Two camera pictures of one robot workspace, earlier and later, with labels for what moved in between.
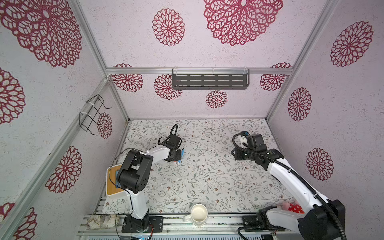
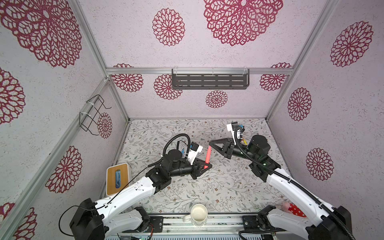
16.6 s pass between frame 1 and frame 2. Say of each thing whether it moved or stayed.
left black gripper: moved
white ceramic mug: stayed
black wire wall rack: stayed
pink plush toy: stayed
